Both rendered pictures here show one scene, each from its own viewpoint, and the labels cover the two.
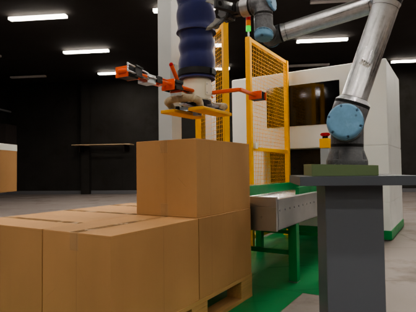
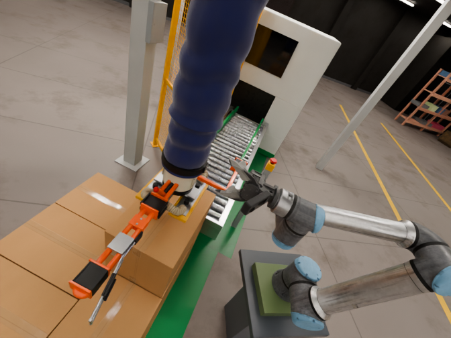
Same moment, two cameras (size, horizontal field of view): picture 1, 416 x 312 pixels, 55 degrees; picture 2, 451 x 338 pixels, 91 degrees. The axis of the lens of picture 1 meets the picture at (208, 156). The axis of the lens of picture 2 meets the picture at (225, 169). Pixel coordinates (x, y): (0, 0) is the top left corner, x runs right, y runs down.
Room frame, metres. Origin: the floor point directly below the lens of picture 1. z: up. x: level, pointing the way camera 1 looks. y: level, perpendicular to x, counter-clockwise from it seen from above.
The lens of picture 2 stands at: (1.52, 0.26, 2.06)
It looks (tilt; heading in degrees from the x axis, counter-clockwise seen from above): 38 degrees down; 333
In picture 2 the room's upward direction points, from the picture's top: 24 degrees clockwise
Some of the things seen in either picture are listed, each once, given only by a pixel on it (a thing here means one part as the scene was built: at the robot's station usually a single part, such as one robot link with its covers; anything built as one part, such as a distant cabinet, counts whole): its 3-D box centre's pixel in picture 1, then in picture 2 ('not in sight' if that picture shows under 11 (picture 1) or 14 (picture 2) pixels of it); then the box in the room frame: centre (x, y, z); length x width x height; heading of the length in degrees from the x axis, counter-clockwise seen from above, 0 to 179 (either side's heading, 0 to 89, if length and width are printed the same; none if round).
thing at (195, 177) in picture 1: (196, 176); (164, 228); (2.36, 0.07, 0.74); 0.60 x 0.40 x 0.40; 148
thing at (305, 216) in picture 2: (262, 4); (303, 214); (1.89, -0.27, 1.57); 0.12 x 0.09 x 0.10; 59
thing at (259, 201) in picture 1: (226, 200); (184, 208); (2.66, -0.12, 0.58); 0.70 x 0.03 x 0.06; 59
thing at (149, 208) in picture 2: (172, 85); (154, 205); (2.15, 0.19, 1.24); 0.10 x 0.08 x 0.06; 59
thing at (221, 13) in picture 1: (231, 11); (259, 190); (1.98, -0.13, 1.58); 0.12 x 0.09 x 0.08; 59
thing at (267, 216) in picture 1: (226, 216); (182, 215); (2.65, -0.12, 0.47); 0.70 x 0.03 x 0.15; 59
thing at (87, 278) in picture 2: (127, 73); (90, 277); (1.86, 0.37, 1.24); 0.08 x 0.07 x 0.05; 149
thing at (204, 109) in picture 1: (210, 109); (191, 194); (2.32, -0.02, 1.14); 0.34 x 0.10 x 0.05; 149
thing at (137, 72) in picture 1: (145, 73); (120, 271); (1.87, 0.29, 1.24); 0.31 x 0.03 x 0.05; 162
